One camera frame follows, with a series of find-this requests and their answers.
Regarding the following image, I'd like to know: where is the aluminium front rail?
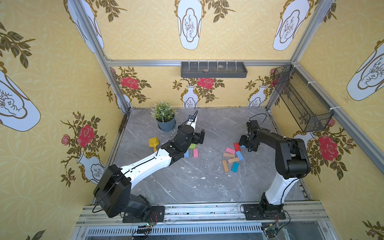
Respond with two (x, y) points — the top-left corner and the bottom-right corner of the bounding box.
(71, 201), (339, 240)

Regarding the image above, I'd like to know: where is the potted green plant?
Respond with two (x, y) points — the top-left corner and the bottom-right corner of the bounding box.
(152, 102), (176, 132)

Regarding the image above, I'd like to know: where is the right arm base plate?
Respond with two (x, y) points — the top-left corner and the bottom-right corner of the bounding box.
(240, 202), (287, 222)

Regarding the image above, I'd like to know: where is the light blue block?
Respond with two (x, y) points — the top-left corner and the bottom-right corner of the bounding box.
(236, 151), (244, 161)
(184, 150), (190, 158)

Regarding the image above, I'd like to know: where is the wooden block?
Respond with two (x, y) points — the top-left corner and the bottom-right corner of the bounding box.
(222, 160), (230, 173)
(223, 153), (236, 159)
(228, 158), (240, 164)

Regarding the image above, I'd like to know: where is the left circuit board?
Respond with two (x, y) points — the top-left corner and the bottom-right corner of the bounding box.
(136, 224), (152, 235)

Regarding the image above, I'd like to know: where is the black wire mesh basket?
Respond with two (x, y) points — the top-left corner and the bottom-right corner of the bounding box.
(272, 65), (334, 132)

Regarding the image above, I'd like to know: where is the wooden block middle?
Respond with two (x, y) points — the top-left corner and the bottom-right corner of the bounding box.
(228, 158), (240, 164)

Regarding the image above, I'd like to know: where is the circuit board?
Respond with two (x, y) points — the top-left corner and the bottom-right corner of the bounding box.
(136, 224), (152, 235)
(262, 224), (278, 239)

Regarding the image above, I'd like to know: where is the wooden block upper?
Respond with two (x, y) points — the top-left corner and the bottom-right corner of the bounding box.
(223, 153), (236, 159)

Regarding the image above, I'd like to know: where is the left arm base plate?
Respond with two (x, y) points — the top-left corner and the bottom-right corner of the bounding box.
(123, 206), (165, 224)

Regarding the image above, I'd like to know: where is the red block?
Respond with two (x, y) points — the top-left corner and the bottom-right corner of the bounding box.
(234, 143), (241, 152)

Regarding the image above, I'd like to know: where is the teal block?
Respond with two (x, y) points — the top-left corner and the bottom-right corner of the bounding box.
(232, 162), (240, 173)

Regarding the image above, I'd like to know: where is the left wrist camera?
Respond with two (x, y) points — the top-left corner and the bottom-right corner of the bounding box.
(186, 115), (197, 130)

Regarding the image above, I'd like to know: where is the yellow toy shovel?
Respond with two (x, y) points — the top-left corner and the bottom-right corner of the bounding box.
(149, 137), (160, 152)

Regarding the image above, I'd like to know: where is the pink block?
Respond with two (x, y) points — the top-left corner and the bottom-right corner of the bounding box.
(193, 148), (199, 158)
(226, 148), (236, 154)

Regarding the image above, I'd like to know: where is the wooden block lower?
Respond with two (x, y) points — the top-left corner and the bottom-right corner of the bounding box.
(222, 160), (230, 173)

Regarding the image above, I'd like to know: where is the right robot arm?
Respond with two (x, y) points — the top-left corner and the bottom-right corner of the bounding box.
(240, 120), (311, 221)

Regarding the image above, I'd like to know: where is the grey wall shelf tray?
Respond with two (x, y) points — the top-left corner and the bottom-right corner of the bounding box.
(181, 61), (248, 79)

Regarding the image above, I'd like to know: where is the right circuit board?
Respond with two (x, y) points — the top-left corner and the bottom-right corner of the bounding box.
(262, 224), (278, 239)

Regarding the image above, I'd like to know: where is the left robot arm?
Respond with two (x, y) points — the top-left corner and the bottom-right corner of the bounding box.
(94, 125), (205, 219)

